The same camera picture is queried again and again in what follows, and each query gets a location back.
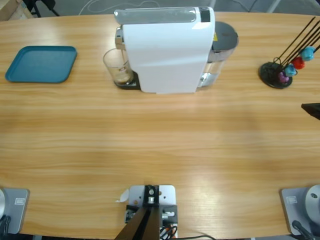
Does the black base cable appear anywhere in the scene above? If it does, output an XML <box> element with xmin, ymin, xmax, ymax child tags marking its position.
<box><xmin>291</xmin><ymin>219</ymin><xmax>315</xmax><ymax>240</ymax></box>
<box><xmin>0</xmin><ymin>215</ymin><xmax>11</xmax><ymax>235</ymax></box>

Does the white capsule coffee machine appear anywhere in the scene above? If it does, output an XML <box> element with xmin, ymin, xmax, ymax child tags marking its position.
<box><xmin>113</xmin><ymin>6</ymin><xmax>216</xmax><ymax>95</ymax></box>

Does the clear glass cup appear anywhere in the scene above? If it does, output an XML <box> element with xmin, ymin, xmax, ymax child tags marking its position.
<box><xmin>102</xmin><ymin>48</ymin><xmax>135</xmax><ymax>87</ymax></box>

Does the clear water tank black lid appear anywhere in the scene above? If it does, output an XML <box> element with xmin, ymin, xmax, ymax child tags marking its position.
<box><xmin>197</xmin><ymin>21</ymin><xmax>240</xmax><ymax>88</ymax></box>

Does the large blue coffee capsule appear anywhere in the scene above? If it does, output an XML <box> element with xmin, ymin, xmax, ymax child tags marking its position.
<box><xmin>299</xmin><ymin>46</ymin><xmax>315</xmax><ymax>62</ymax></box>

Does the purple coffee capsule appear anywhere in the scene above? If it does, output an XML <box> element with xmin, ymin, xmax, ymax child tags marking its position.
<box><xmin>277</xmin><ymin>71</ymin><xmax>291</xmax><ymax>83</ymax></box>

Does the arm grey base plate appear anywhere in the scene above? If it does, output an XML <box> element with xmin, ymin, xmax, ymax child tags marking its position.
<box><xmin>279</xmin><ymin>184</ymin><xmax>320</xmax><ymax>236</ymax></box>
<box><xmin>0</xmin><ymin>187</ymin><xmax>30</xmax><ymax>235</ymax></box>

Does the black cable under mount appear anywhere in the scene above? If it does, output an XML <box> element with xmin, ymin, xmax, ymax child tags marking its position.
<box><xmin>174</xmin><ymin>233</ymin><xmax>216</xmax><ymax>240</ymax></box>

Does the black chair frame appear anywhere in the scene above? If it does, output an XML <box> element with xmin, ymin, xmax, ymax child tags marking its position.
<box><xmin>21</xmin><ymin>0</ymin><xmax>61</xmax><ymax>18</ymax></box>

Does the dark camera post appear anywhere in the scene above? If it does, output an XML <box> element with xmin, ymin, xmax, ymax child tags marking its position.
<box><xmin>115</xmin><ymin>184</ymin><xmax>161</xmax><ymax>240</ymax></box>

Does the brown cardboard box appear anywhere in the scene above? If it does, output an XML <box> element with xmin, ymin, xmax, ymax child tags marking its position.
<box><xmin>0</xmin><ymin>0</ymin><xmax>33</xmax><ymax>22</ymax></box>

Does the white tape tab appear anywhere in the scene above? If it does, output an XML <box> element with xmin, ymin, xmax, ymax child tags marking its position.
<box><xmin>114</xmin><ymin>188</ymin><xmax>130</xmax><ymax>203</ymax></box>

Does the black capsule holder with rods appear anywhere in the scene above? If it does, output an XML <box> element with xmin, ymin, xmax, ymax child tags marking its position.
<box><xmin>258</xmin><ymin>16</ymin><xmax>320</xmax><ymax>90</ymax></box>

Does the teal plastic tray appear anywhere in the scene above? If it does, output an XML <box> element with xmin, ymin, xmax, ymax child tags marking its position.
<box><xmin>4</xmin><ymin>45</ymin><xmax>78</xmax><ymax>84</ymax></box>

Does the white floor cable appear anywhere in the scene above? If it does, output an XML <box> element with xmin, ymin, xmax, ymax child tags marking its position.
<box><xmin>79</xmin><ymin>0</ymin><xmax>162</xmax><ymax>14</ymax></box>

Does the red coffee capsule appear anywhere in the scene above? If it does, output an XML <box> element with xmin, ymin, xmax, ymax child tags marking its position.
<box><xmin>291</xmin><ymin>56</ymin><xmax>306</xmax><ymax>71</ymax></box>

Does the small blue coffee capsule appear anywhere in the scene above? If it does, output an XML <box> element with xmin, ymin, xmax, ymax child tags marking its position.
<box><xmin>284</xmin><ymin>64</ymin><xmax>298</xmax><ymax>78</ymax></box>

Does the white mount block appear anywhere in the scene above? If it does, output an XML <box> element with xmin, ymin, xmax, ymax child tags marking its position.
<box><xmin>124</xmin><ymin>184</ymin><xmax>179</xmax><ymax>240</ymax></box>

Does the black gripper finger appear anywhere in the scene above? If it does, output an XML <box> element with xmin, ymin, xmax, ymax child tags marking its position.
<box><xmin>301</xmin><ymin>101</ymin><xmax>320</xmax><ymax>120</ymax></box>

